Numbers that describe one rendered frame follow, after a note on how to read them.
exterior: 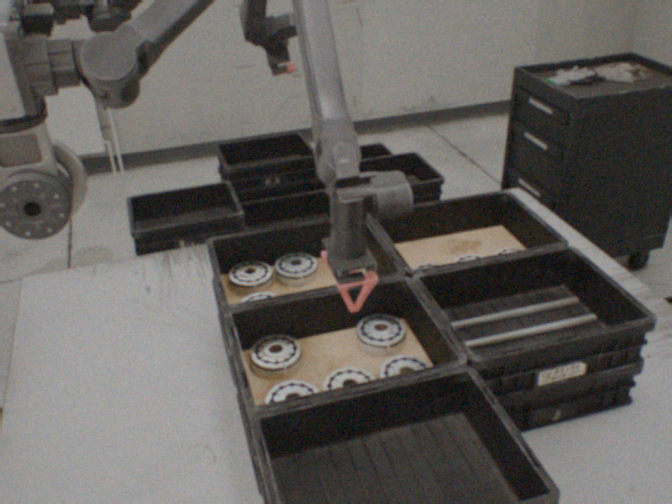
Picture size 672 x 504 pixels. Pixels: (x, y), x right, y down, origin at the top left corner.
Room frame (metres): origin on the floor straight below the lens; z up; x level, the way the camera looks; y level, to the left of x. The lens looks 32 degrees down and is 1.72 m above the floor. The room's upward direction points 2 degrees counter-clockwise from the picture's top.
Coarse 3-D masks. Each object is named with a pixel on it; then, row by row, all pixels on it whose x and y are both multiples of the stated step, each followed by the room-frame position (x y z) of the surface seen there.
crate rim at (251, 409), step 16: (352, 288) 1.14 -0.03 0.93; (416, 288) 1.14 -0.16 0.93; (256, 304) 1.10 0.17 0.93; (272, 304) 1.09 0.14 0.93; (432, 320) 1.03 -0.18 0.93; (448, 336) 0.98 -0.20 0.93; (240, 352) 0.95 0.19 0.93; (240, 368) 0.90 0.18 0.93; (432, 368) 0.89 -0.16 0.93; (448, 368) 0.89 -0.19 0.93; (240, 384) 0.87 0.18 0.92; (352, 384) 0.85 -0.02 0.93; (368, 384) 0.85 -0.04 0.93; (288, 400) 0.82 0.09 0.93; (304, 400) 0.82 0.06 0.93
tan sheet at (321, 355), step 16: (320, 336) 1.11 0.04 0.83; (336, 336) 1.11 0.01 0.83; (352, 336) 1.11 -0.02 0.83; (304, 352) 1.06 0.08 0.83; (320, 352) 1.06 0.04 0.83; (336, 352) 1.06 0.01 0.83; (352, 352) 1.06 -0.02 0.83; (400, 352) 1.05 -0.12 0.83; (416, 352) 1.05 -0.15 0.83; (304, 368) 1.01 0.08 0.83; (320, 368) 1.01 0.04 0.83; (336, 368) 1.01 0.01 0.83; (368, 368) 1.01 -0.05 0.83; (256, 384) 0.97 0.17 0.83; (272, 384) 0.97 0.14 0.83; (320, 384) 0.97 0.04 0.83; (256, 400) 0.93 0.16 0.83
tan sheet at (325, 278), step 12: (324, 264) 1.40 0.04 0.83; (228, 276) 1.35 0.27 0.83; (324, 276) 1.34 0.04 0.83; (228, 288) 1.30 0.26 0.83; (276, 288) 1.30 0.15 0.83; (288, 288) 1.30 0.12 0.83; (300, 288) 1.29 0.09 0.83; (312, 288) 1.29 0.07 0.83; (228, 300) 1.25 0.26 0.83; (240, 300) 1.25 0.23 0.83
